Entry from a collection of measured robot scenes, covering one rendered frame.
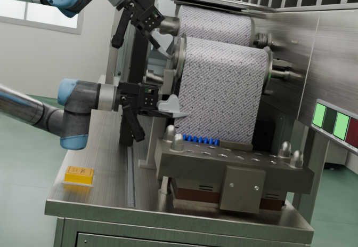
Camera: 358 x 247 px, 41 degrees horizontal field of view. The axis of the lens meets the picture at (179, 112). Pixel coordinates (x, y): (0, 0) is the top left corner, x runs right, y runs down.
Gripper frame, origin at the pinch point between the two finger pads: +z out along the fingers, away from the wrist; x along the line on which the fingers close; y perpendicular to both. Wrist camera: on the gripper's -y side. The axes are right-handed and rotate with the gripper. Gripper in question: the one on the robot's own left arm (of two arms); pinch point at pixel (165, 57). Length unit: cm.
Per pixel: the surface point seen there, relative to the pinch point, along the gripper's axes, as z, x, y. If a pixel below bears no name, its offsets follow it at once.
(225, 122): 24.6, -8.4, 0.4
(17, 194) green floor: 25, 188, -141
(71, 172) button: 3.7, -20.2, -38.1
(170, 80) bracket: 6.0, -1.1, -3.6
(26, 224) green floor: 37, 143, -131
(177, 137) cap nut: 14.1, -25.7, -11.3
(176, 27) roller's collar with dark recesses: -2.7, 19.8, 9.4
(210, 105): 17.9, -8.4, 0.5
